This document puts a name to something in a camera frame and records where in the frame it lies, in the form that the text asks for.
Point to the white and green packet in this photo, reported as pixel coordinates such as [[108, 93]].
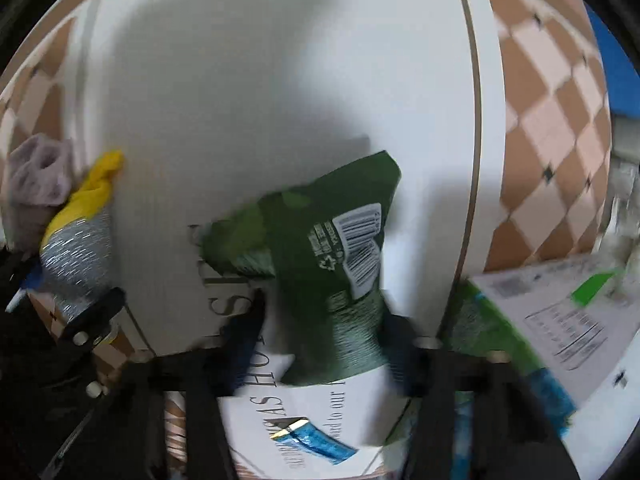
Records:
[[560, 310]]

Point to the purple grey cloth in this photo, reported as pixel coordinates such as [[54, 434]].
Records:
[[35, 180]]

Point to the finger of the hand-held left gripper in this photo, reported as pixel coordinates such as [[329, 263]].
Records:
[[97, 315]]

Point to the blue flat object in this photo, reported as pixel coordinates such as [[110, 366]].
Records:
[[605, 60]]

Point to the blue patterned packet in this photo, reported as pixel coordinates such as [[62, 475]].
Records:
[[552, 397]]

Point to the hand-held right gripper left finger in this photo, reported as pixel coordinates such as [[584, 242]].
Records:
[[246, 345]]

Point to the green plastic snack bag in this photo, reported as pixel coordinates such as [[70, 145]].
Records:
[[325, 280]]

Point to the clear plastic wrap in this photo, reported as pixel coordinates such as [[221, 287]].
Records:
[[622, 185]]

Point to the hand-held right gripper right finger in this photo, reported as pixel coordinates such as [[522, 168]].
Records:
[[400, 355]]

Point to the blue foil wrapper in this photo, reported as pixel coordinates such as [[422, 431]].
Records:
[[315, 440]]

